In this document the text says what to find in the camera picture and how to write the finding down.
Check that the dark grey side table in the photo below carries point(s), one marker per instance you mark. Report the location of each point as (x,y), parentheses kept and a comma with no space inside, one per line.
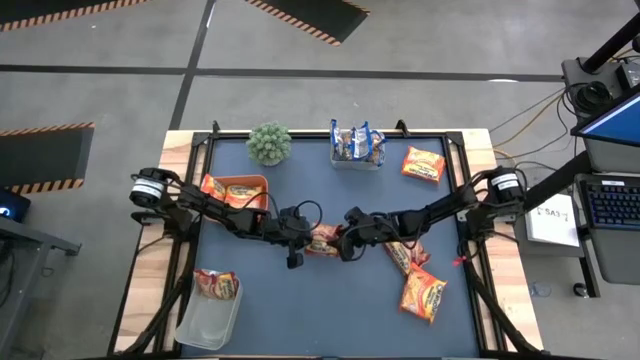
(20,280)

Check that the black pole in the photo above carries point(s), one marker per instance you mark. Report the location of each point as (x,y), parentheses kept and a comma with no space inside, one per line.
(612,44)

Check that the black caster wheel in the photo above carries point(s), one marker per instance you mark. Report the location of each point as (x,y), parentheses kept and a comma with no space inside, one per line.
(580,289)

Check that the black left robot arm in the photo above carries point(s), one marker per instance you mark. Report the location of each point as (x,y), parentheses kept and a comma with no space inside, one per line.
(210,207)

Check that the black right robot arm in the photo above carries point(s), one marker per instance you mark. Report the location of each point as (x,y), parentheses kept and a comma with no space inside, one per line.
(440,210)

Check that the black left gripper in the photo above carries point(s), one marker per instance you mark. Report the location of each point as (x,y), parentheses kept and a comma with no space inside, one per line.
(290,232)

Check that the white paper note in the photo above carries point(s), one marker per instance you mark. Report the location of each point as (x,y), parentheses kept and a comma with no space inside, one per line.
(552,222)

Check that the clear round disc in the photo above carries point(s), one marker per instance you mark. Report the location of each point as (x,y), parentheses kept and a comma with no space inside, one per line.
(540,289)

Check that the black hazard-striped floor mat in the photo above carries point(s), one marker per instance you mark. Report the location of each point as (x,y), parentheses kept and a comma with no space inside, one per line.
(50,7)
(40,160)
(320,15)

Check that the black metal rig frame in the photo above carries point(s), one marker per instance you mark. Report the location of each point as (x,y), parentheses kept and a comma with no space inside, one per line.
(201,138)

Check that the grey metal desk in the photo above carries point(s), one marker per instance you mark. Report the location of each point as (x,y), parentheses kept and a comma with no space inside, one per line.
(620,260)

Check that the black keyboard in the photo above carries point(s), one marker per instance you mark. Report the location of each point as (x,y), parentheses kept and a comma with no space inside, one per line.
(612,202)

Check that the blue-grey table mat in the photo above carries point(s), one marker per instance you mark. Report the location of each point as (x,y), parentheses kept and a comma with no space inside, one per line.
(300,310)

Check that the orange plastic bin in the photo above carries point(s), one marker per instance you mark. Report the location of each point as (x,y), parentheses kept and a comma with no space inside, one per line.
(245,178)

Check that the red tag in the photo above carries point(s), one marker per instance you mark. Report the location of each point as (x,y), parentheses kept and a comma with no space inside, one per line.
(456,260)

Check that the black stand beam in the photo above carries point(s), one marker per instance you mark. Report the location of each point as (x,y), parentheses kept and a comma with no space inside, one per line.
(560,181)

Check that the large clear plastic bin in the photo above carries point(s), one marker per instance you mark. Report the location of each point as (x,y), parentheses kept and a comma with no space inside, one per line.
(207,325)

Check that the monitor with blue screen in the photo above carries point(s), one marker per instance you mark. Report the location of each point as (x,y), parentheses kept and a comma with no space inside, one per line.
(615,125)

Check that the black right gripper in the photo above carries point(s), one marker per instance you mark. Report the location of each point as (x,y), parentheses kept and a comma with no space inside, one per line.
(362,230)

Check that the green succulent in patterned pot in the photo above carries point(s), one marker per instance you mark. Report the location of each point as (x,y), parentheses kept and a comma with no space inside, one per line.
(269,143)

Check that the small clear plastic bin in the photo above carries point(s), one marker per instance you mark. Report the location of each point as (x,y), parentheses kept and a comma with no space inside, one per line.
(357,166)

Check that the red Maruchan ramen pack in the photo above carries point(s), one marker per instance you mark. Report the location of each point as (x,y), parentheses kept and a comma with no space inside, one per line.
(325,242)
(407,256)
(216,284)

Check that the blue-lit black device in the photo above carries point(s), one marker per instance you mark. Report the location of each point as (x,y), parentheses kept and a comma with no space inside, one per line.
(12,207)

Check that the grey equipment cart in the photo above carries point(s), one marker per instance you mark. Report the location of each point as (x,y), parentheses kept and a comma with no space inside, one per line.
(571,75)

